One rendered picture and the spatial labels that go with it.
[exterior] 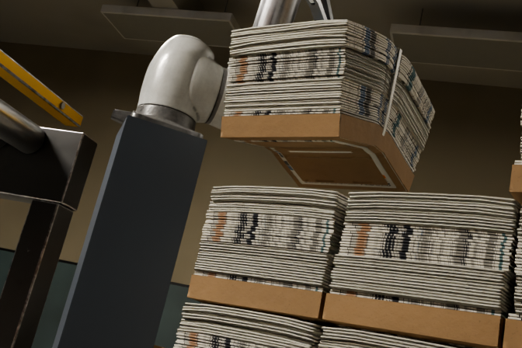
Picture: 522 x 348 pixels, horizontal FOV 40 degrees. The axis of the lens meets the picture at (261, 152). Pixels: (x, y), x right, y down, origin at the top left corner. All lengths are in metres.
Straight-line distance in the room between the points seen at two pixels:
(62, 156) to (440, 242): 0.61
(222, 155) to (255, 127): 7.36
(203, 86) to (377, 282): 0.80
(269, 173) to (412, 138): 6.98
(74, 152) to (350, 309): 0.51
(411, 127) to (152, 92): 0.63
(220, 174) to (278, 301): 7.48
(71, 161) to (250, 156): 7.53
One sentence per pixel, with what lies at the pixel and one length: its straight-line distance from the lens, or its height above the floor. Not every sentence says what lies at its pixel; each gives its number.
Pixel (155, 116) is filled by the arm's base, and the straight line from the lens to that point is 1.74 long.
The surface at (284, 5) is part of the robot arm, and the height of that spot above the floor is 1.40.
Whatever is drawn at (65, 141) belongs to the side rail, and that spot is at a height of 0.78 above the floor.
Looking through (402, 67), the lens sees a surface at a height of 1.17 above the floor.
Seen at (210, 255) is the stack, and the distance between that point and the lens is 1.36.
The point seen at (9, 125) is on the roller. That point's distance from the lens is 1.14.
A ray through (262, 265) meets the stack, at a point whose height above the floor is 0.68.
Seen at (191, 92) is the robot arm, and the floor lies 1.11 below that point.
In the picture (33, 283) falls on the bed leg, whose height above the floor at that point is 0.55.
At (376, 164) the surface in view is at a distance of 1.48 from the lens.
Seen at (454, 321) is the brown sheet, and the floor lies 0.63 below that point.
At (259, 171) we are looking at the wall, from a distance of 8.56.
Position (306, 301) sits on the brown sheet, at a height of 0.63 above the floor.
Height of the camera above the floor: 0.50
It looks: 17 degrees up
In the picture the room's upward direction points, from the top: 13 degrees clockwise
